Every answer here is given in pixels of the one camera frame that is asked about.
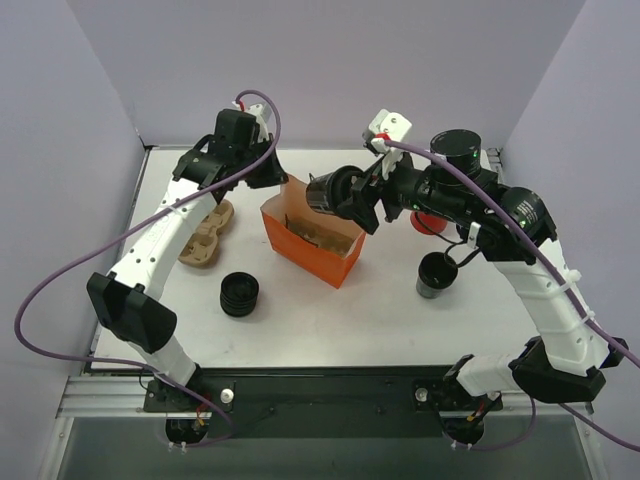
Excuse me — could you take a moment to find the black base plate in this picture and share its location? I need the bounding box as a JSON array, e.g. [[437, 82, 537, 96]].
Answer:
[[143, 366, 503, 441]]

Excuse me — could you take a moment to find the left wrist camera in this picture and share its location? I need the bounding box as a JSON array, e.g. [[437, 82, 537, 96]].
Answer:
[[232, 101, 272, 141]]

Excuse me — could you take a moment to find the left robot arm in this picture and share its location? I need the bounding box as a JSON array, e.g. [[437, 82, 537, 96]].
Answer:
[[87, 103, 288, 411]]

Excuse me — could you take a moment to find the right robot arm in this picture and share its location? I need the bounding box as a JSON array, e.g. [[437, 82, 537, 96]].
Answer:
[[307, 129, 626, 408]]

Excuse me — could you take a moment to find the brown cardboard cup carrier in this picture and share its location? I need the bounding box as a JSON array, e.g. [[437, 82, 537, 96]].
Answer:
[[285, 216, 353, 257]]

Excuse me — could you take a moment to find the orange paper bag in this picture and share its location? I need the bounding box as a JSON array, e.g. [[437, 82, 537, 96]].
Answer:
[[261, 175, 366, 289]]

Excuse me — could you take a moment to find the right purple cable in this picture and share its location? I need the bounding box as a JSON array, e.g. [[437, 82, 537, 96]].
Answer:
[[382, 139, 640, 454]]

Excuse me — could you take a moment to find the red cylindrical cup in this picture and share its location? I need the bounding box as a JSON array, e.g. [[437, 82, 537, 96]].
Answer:
[[410, 212, 448, 236]]

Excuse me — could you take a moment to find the dark coffee cup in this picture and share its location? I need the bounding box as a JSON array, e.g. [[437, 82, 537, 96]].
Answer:
[[305, 172, 335, 215], [416, 252, 459, 299]]

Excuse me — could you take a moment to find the stack of black lids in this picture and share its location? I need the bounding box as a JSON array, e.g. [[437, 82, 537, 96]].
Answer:
[[219, 272, 259, 318]]

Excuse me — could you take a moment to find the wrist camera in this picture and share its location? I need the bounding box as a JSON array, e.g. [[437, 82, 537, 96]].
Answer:
[[232, 101, 272, 141], [362, 109, 413, 180]]

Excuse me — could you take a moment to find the black cup lid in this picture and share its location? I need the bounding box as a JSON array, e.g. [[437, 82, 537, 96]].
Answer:
[[326, 165, 363, 219]]

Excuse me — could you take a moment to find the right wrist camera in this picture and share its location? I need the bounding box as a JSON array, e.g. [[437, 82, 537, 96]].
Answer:
[[362, 109, 413, 180]]

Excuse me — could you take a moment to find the aluminium frame rail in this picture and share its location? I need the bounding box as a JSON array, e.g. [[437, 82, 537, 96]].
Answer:
[[57, 376, 569, 419]]

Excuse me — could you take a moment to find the purple cable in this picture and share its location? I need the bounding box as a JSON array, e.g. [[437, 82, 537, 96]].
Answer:
[[382, 139, 640, 454], [14, 89, 281, 446]]

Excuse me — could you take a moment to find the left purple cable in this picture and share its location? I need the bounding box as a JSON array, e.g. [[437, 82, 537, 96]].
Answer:
[[14, 89, 281, 446]]

